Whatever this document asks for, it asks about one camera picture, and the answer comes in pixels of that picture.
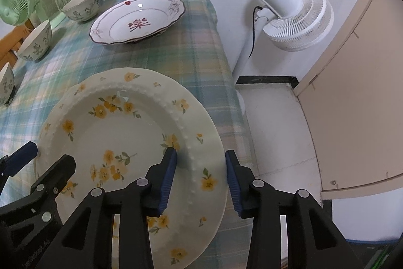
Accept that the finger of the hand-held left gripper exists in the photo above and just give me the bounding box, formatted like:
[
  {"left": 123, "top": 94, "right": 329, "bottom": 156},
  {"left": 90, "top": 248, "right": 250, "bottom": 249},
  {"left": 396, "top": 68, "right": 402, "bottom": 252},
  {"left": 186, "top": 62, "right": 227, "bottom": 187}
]
[
  {"left": 0, "top": 154, "right": 77, "bottom": 225},
  {"left": 0, "top": 141, "right": 38, "bottom": 181}
]

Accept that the green desk fan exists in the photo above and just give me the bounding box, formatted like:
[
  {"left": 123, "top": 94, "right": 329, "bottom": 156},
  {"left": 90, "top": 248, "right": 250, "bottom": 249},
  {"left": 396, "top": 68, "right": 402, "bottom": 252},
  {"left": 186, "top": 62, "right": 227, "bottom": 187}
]
[{"left": 0, "top": 0, "right": 63, "bottom": 28}]

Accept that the yellow floral plate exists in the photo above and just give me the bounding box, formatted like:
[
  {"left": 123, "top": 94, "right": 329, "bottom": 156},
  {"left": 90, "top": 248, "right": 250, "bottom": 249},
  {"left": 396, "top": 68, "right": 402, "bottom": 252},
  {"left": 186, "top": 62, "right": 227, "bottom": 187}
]
[
  {"left": 47, "top": 67, "right": 228, "bottom": 269},
  {"left": 34, "top": 83, "right": 225, "bottom": 269}
]

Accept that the wooden chair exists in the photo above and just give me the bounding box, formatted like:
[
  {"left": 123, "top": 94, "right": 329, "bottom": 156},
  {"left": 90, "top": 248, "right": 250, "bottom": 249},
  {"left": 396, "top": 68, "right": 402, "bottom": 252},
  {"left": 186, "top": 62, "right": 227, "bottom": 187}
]
[{"left": 0, "top": 18, "right": 35, "bottom": 68}]

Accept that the white standing fan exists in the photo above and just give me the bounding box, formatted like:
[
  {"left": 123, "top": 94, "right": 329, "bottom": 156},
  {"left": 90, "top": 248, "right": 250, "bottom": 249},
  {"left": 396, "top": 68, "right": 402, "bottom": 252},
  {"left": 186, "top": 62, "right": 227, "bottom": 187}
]
[{"left": 232, "top": 0, "right": 334, "bottom": 112}]

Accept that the white plate with red flower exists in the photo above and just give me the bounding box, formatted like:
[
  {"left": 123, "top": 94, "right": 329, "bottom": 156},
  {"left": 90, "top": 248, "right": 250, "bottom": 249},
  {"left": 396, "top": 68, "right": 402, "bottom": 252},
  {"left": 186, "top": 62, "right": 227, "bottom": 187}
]
[{"left": 90, "top": 0, "right": 186, "bottom": 46}]

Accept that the beige door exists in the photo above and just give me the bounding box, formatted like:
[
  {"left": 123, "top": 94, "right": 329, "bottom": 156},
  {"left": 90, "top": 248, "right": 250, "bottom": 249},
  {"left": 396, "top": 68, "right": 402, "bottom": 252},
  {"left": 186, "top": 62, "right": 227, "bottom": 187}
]
[{"left": 293, "top": 0, "right": 403, "bottom": 200}]

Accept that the floral ceramic bowl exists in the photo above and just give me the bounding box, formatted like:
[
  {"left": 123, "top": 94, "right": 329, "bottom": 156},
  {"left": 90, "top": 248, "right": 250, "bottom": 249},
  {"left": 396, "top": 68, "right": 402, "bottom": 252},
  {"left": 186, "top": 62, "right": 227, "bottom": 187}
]
[
  {"left": 61, "top": 0, "right": 105, "bottom": 23},
  {"left": 0, "top": 63, "right": 16, "bottom": 106},
  {"left": 16, "top": 19, "right": 53, "bottom": 62}
]

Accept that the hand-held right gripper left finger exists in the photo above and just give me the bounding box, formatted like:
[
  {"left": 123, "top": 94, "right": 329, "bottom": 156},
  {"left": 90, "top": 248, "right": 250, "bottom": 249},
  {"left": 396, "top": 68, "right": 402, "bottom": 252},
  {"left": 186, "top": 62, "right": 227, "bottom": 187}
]
[{"left": 35, "top": 147, "right": 178, "bottom": 269}]

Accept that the black fan cable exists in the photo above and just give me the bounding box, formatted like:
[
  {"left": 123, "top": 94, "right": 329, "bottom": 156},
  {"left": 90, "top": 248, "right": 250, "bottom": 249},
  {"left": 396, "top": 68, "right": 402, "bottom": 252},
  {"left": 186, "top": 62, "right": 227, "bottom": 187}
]
[{"left": 247, "top": 6, "right": 265, "bottom": 59}]

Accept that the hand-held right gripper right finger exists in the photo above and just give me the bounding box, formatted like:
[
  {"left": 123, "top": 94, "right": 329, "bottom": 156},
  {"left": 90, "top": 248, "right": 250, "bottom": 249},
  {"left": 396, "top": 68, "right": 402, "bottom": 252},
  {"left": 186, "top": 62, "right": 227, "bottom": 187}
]
[{"left": 224, "top": 149, "right": 366, "bottom": 269}]

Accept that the plaid tablecloth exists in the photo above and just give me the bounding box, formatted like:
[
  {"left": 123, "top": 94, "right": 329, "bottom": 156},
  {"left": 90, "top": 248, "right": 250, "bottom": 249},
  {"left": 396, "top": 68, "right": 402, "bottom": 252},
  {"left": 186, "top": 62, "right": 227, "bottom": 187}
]
[{"left": 0, "top": 0, "right": 288, "bottom": 269}]

